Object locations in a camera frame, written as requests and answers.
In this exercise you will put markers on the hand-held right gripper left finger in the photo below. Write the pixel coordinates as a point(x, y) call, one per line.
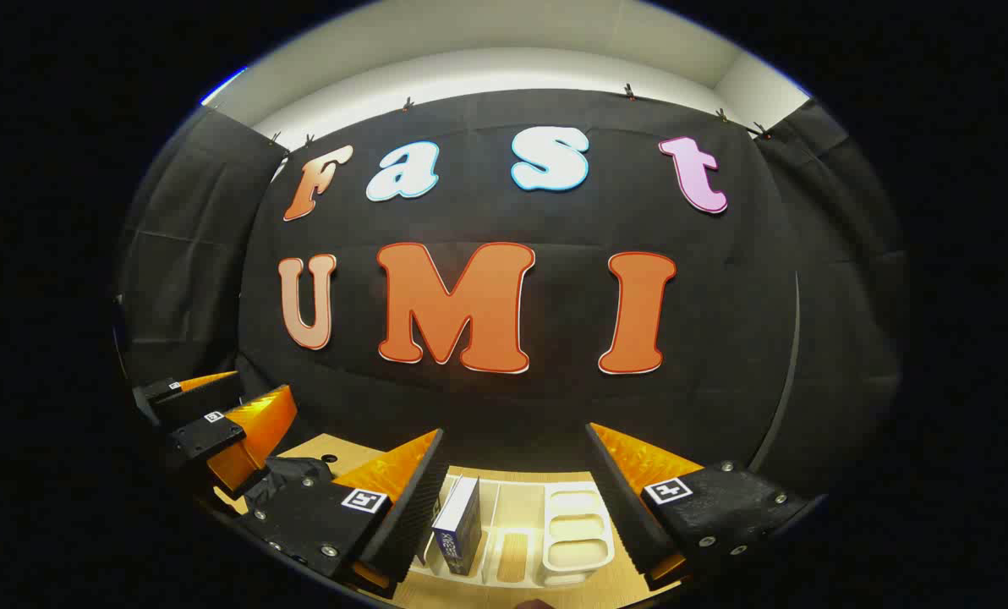
point(411, 507)

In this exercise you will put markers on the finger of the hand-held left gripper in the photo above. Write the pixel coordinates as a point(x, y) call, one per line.
point(204, 438)
point(208, 397)

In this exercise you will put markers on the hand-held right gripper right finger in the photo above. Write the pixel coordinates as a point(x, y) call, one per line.
point(622, 507)

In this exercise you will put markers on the blue cover book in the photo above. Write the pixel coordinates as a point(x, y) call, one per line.
point(462, 533)

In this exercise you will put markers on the white bookshelf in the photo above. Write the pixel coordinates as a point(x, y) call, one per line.
point(576, 541)

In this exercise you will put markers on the black schoolbag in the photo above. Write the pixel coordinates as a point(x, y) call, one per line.
point(297, 469)

